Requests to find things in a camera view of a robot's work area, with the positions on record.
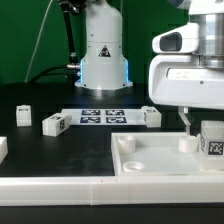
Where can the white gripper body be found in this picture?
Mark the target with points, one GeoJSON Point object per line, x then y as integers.
{"type": "Point", "coordinates": [179, 80]}

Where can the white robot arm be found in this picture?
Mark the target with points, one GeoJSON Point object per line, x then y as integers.
{"type": "Point", "coordinates": [105, 70]}

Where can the white front fence wall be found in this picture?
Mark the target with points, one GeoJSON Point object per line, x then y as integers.
{"type": "Point", "coordinates": [111, 190]}

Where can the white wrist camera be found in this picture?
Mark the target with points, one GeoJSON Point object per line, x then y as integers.
{"type": "Point", "coordinates": [182, 40]}

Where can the white fiducial marker sheet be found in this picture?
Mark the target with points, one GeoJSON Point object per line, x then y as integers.
{"type": "Point", "coordinates": [105, 116]}

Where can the white left fence block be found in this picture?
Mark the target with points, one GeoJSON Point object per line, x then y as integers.
{"type": "Point", "coordinates": [3, 148]}

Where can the white square tabletop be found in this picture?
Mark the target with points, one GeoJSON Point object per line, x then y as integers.
{"type": "Point", "coordinates": [160, 153]}

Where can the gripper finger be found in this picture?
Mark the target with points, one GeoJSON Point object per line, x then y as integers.
{"type": "Point", "coordinates": [183, 113]}

